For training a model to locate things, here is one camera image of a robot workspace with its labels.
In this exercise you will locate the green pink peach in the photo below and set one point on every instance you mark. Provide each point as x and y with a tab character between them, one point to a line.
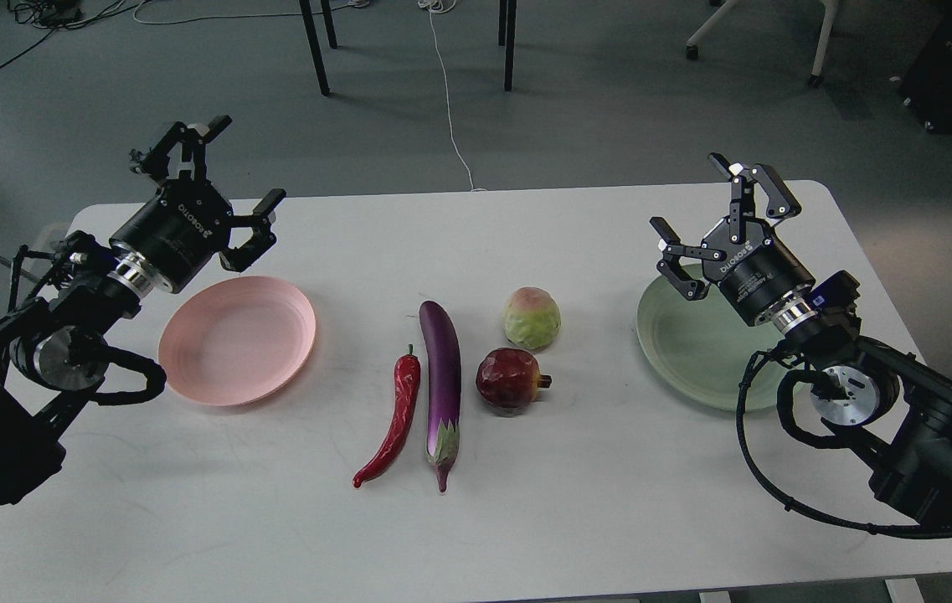
531	318

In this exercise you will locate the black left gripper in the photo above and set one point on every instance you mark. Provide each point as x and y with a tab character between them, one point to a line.
188	221

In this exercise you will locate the red chili pepper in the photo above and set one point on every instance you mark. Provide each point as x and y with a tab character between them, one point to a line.
407	377

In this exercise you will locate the pink plate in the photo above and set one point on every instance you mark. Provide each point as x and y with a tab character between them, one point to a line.
238	341

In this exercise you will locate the red pomegranate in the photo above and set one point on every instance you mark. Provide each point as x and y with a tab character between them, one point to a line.
510	379

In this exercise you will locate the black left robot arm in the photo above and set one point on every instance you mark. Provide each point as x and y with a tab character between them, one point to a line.
54	359

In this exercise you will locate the green plate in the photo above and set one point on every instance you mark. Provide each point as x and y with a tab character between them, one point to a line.
700	348

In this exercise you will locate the purple eggplant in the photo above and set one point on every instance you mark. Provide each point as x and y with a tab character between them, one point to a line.
445	390

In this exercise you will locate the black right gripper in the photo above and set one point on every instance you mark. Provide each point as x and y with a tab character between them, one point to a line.
760	272

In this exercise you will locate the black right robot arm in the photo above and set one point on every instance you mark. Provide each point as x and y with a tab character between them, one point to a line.
841	390

